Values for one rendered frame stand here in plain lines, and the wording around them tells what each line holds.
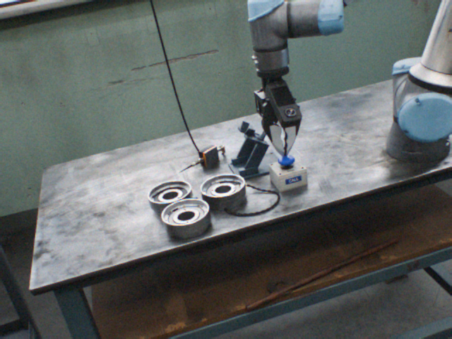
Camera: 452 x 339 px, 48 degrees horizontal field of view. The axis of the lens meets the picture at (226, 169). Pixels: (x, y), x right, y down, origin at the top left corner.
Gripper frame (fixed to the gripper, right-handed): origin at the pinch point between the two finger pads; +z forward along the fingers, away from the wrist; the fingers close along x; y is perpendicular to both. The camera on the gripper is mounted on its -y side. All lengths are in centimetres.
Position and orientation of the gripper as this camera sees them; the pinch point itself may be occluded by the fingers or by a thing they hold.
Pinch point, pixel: (284, 152)
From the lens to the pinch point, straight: 119.2
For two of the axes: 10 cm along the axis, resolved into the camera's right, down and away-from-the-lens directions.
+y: -2.7, -4.1, 8.7
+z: 1.5, 8.7, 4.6
